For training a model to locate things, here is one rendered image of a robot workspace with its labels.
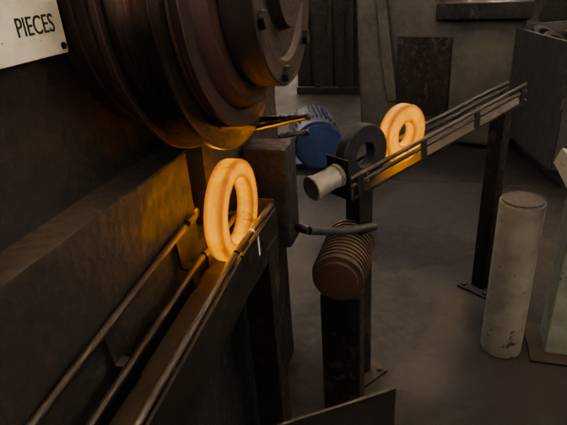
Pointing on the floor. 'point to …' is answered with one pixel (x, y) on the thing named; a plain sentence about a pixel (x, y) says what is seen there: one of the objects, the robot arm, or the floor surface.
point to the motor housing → (342, 311)
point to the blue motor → (331, 137)
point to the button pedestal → (558, 314)
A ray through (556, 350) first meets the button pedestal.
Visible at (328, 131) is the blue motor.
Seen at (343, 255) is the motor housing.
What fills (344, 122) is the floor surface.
